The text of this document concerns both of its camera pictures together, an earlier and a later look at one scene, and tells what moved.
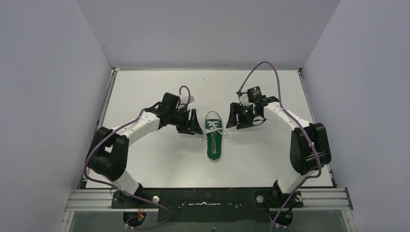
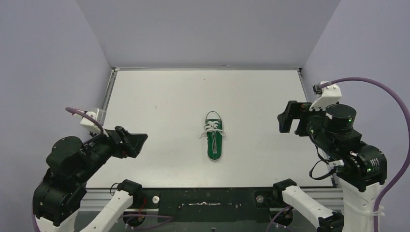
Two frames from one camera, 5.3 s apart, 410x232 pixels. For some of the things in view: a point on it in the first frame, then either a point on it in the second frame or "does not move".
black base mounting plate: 177,204 does not move
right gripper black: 238,115 to 300,117
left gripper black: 191,127 to 135,140
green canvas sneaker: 213,133 does not move
